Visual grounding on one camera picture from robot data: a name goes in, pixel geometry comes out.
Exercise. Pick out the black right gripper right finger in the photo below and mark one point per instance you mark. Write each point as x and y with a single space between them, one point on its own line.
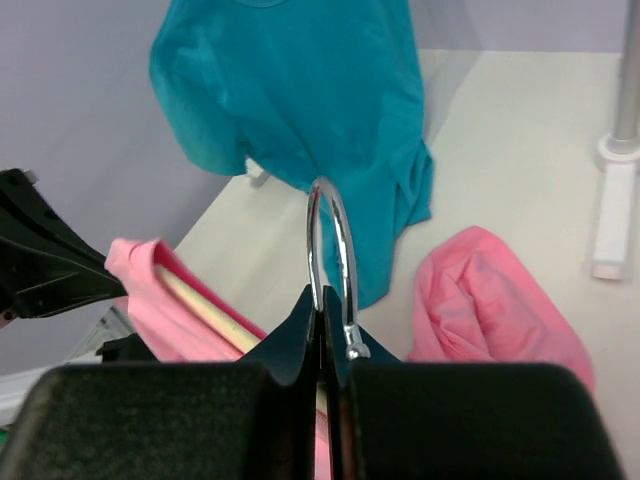
390 419

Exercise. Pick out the white and metal clothes rack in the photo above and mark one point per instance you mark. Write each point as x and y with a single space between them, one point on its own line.
619 158

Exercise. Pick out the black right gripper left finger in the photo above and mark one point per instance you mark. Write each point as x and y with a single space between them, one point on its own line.
249 419

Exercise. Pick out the pink t shirt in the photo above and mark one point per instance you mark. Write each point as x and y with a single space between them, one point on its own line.
474 302

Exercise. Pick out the teal t shirt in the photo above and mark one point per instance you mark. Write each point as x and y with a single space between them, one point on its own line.
306 89

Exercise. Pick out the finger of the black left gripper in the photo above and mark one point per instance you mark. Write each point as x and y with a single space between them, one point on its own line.
46 268

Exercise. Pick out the aluminium mounting rail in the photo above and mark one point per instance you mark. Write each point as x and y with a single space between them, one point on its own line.
30 348

